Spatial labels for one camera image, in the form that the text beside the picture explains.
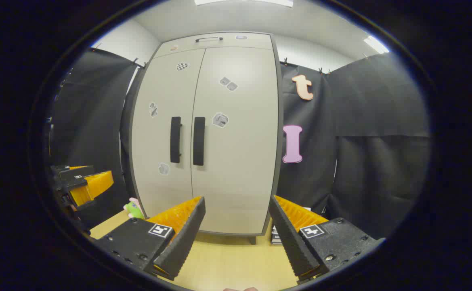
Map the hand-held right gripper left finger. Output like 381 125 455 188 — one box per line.
92 196 206 281

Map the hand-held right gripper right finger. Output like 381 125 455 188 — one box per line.
268 195 386 283

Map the white double-door shoe cabinet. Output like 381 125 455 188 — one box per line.
120 32 284 245

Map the white shoe cabinet door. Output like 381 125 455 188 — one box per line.
131 48 206 219
191 46 279 236

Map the black door handle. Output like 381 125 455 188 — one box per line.
170 116 183 164
193 117 206 166

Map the stack of photo cards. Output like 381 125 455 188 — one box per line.
271 207 313 245

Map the green plush toy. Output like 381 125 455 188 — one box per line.
124 198 145 220

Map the black backdrop cloth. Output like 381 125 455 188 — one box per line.
278 53 432 240
50 48 147 232

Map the long ceiling light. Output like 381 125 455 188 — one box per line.
195 0 294 8

